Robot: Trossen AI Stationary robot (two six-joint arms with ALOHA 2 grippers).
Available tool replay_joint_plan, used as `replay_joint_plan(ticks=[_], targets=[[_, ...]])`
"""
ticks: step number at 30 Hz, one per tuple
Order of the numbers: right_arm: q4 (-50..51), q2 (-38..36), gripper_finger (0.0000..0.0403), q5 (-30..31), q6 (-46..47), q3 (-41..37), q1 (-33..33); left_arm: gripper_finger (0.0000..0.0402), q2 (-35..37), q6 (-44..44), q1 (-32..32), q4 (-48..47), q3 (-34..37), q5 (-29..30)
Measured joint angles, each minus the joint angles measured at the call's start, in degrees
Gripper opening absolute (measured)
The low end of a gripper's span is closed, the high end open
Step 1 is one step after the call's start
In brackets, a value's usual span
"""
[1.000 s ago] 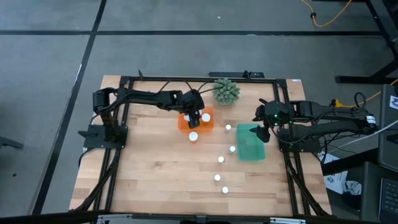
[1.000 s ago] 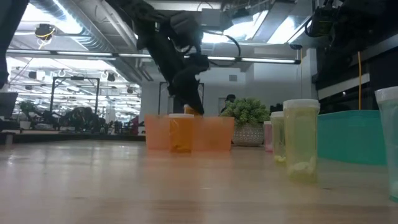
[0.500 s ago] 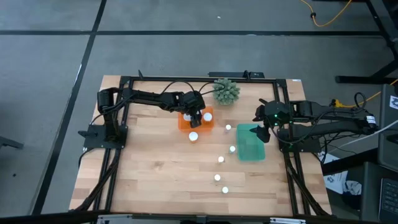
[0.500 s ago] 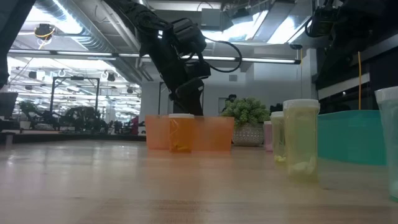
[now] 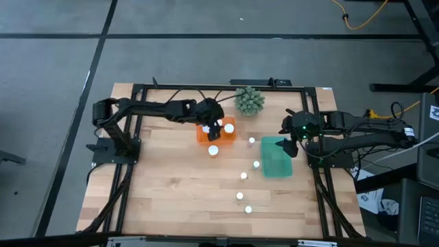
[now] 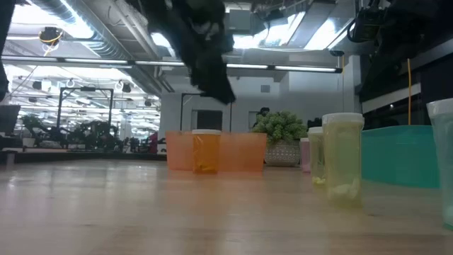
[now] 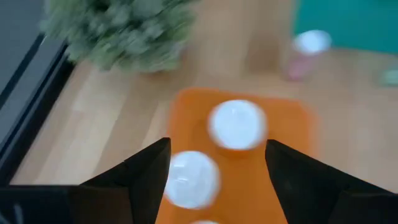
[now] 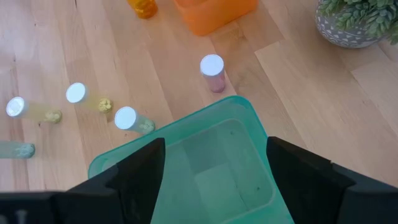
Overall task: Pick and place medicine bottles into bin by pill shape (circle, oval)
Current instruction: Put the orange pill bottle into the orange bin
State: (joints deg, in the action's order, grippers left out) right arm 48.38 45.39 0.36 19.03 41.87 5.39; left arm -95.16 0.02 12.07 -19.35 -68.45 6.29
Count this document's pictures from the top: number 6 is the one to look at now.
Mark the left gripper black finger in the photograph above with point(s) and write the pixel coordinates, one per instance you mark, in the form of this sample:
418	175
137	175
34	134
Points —
214	86

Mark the orange pill bottle white cap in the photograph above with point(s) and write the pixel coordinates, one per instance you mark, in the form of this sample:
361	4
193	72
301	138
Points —
206	152

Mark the pink pill bottle white cap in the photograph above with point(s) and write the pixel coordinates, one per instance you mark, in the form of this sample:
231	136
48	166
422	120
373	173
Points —
304	156

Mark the yellow pill bottle white cap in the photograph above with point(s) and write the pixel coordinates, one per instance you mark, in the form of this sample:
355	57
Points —
342	159
316	156

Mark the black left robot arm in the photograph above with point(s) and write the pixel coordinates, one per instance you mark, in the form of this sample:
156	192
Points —
4	35

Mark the orange translucent plastic bin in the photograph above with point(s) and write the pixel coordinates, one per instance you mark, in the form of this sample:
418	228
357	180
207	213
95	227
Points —
244	152

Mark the teal translucent plastic bin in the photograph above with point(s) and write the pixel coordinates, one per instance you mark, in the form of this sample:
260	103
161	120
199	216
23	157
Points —
400	156

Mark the person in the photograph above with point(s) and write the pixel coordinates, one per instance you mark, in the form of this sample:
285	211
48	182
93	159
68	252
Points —
263	111

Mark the long ceiling light bar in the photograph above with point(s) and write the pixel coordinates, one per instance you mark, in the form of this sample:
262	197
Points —
304	68

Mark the green succulent in white pot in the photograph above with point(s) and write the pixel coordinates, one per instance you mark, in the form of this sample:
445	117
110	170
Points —
283	154

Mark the background potted plant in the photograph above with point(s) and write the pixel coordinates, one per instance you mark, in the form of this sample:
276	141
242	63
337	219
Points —
31	122

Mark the dark background monitor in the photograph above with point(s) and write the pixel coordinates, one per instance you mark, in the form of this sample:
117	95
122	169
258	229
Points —
8	118

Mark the black doorway frame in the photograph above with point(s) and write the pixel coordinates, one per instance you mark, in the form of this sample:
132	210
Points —
181	113

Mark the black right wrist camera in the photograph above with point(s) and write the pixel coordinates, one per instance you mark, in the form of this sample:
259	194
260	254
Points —
369	25

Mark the silver ribbed ventilation duct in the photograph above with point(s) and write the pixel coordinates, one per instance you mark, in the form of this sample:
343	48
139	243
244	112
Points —
102	46

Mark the black metal stand frame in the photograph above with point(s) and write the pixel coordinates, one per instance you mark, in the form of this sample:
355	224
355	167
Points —
60	106

